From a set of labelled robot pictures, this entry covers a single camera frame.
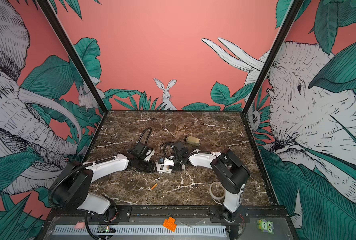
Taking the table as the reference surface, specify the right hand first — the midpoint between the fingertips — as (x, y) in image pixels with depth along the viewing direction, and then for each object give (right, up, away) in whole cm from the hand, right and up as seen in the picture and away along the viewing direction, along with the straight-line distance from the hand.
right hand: (167, 161), depth 90 cm
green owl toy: (+49, -26, -20) cm, 59 cm away
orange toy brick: (+3, -25, -20) cm, 32 cm away
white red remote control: (-1, -4, -2) cm, 5 cm away
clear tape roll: (+29, -14, -8) cm, 33 cm away
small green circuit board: (-28, -28, -20) cm, 44 cm away
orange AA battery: (-7, -13, -7) cm, 16 cm away
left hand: (-8, -3, -2) cm, 9 cm away
